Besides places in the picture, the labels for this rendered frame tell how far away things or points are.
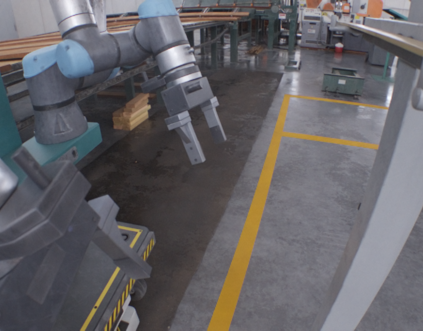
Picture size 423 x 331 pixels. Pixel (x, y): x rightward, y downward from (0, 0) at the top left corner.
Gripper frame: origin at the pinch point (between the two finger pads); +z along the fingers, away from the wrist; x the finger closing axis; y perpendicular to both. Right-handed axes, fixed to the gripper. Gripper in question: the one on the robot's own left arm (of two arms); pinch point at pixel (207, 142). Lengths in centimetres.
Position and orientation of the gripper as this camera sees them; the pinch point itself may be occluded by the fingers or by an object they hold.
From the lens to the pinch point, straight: 60.3
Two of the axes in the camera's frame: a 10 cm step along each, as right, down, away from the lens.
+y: 8.7, -2.2, -4.4
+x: 3.4, -3.7, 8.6
